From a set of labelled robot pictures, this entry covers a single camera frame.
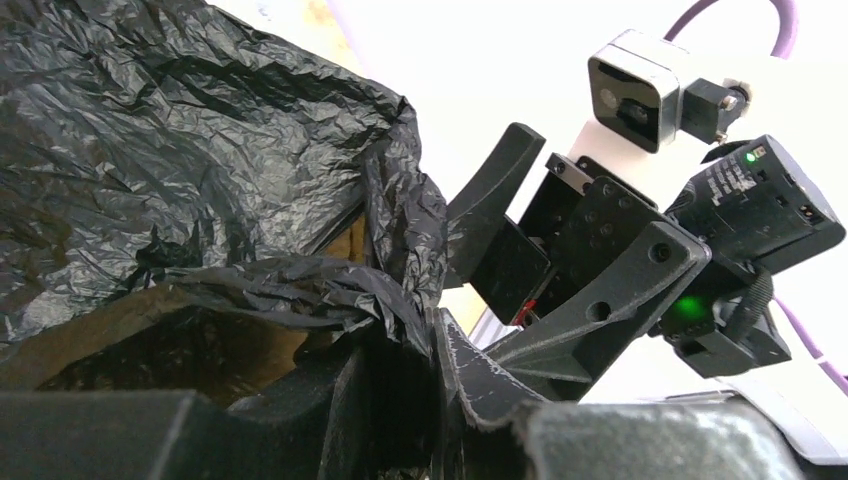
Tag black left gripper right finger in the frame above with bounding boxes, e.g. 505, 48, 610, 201
430, 309, 803, 479

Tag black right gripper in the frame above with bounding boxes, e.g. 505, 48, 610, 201
444, 122, 711, 400

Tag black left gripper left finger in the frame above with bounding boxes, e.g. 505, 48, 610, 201
1, 348, 438, 479

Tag black plastic trash bag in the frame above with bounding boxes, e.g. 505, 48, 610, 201
0, 0, 448, 399

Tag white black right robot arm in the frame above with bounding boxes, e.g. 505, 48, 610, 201
445, 123, 846, 400

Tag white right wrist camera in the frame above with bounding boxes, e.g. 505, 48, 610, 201
587, 30, 751, 154

